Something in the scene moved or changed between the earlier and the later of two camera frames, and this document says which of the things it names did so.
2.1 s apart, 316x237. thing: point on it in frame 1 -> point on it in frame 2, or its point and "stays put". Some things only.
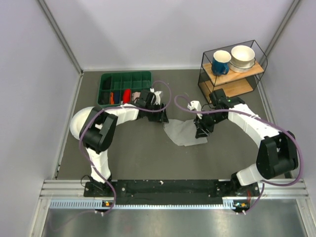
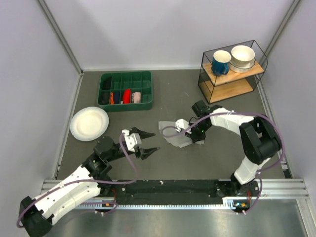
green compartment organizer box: [120, 88] stays put
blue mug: [220, 62] stays put
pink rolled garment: [136, 95] stays put
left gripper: [160, 117] -> [145, 153]
